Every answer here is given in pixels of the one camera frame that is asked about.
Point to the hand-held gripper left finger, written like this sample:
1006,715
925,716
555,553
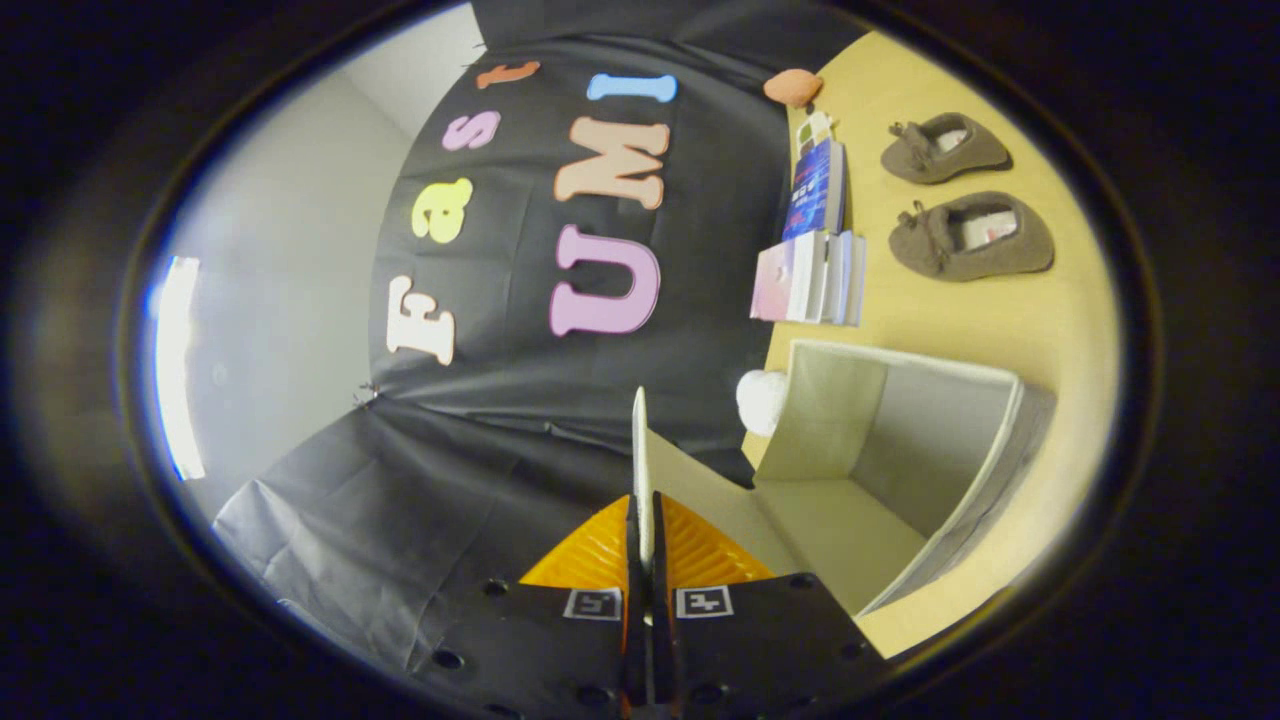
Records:
633,560

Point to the grey fabric storage box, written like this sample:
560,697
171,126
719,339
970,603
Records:
880,470

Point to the orange plush toy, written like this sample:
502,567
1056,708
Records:
793,86

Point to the white plush ball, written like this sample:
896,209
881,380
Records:
762,402

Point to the pink book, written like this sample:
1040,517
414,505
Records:
775,280

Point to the small green white card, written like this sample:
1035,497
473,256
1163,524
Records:
812,128

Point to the pale blue book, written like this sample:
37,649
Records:
848,280

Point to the black backdrop cloth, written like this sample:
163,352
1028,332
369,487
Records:
520,400

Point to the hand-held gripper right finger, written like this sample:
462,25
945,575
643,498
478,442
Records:
660,560

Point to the brown fabric shoe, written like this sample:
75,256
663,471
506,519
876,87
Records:
930,155
935,250

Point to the white book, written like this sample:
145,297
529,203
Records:
815,275

